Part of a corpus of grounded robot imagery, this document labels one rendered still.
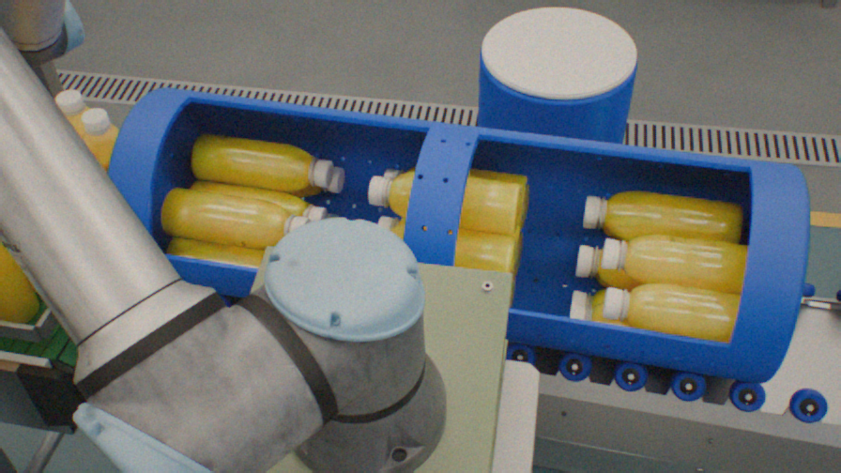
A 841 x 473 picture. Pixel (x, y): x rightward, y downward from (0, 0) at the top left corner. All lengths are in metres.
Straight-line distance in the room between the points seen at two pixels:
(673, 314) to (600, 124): 0.59
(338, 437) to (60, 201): 0.30
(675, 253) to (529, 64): 0.59
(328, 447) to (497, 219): 0.47
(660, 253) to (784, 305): 0.16
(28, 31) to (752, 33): 3.06
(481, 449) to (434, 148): 0.45
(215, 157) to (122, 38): 2.49
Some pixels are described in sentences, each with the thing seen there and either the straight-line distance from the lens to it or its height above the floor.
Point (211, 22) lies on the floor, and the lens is 3.80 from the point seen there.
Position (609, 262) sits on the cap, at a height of 1.12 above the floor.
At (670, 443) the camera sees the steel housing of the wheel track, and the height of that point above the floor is 0.86.
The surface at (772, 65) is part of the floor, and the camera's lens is 3.61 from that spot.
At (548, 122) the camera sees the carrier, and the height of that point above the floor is 0.98.
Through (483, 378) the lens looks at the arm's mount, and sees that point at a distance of 0.88.
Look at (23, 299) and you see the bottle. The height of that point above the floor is 0.95.
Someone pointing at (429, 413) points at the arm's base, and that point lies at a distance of 0.81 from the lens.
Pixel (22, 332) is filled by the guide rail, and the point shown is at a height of 0.97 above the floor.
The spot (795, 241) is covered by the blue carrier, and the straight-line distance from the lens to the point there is 1.13.
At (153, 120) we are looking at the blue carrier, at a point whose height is 1.23.
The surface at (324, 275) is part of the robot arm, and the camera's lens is 0.67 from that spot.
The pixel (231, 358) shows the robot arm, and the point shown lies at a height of 1.47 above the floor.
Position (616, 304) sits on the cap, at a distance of 1.14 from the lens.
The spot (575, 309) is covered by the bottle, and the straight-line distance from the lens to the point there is 1.21.
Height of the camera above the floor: 1.98
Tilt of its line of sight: 46 degrees down
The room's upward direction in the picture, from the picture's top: 2 degrees counter-clockwise
